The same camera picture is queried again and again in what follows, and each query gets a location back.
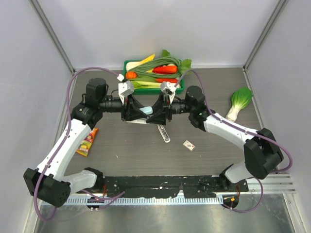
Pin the fake orange carrot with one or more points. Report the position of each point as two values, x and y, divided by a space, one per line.
131 75

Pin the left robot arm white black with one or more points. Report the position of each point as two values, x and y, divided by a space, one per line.
47 182

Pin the green plastic tray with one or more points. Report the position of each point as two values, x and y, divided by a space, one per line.
151 91

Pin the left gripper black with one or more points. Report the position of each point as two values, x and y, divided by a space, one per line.
130 109

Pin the slotted cable duct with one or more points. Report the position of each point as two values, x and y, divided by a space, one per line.
179 200

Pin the fake red pepper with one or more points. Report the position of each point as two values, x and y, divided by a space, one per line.
165 70

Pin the small staple box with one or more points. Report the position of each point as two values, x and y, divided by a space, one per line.
189 145

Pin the fake green long beans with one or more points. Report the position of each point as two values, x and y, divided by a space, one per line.
141 70

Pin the colourful candy bag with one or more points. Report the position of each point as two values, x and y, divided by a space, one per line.
86 144

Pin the fake small red chili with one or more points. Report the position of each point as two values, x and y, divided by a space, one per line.
161 80

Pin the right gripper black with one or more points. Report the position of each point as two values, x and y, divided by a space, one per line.
160 115

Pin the fake bok choy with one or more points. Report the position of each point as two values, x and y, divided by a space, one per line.
239 100

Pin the fake leek white green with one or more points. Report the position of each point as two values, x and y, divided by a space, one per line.
145 85

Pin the white stapler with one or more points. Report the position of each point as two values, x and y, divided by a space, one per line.
164 133

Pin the fake yellow corn leaf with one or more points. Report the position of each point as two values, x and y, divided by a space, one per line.
149 58

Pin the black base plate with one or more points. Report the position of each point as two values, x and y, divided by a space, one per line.
164 187

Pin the fake green lettuce leaf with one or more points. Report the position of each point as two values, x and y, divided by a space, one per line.
184 65

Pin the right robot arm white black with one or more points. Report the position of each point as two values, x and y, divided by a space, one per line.
262 153

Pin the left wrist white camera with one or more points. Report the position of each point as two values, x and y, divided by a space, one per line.
124 90

